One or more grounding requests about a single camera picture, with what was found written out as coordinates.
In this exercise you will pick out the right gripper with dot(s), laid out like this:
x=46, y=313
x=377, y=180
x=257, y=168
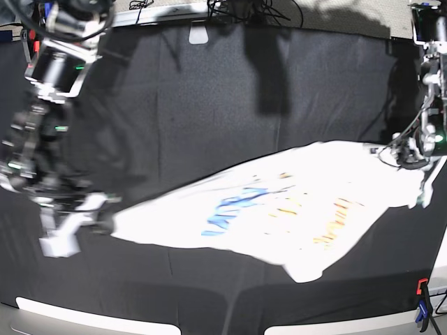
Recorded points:
x=60, y=199

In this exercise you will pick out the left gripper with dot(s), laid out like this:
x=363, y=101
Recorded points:
x=402, y=152

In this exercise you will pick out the white printed t-shirt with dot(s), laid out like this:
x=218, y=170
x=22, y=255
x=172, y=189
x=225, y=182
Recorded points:
x=302, y=209

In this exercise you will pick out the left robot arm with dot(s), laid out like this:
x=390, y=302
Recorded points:
x=419, y=141

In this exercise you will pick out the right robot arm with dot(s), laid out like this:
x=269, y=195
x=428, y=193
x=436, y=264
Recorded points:
x=32, y=155

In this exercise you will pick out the black table cloth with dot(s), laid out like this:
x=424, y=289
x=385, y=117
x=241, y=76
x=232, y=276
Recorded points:
x=157, y=112

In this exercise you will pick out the red blue clamp bottom right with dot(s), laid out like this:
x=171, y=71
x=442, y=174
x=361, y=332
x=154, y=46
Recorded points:
x=424, y=305

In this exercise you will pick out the grey cloth clip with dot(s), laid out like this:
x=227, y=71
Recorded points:
x=198, y=33

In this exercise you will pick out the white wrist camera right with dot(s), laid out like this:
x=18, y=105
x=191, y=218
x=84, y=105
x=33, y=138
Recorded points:
x=59, y=237

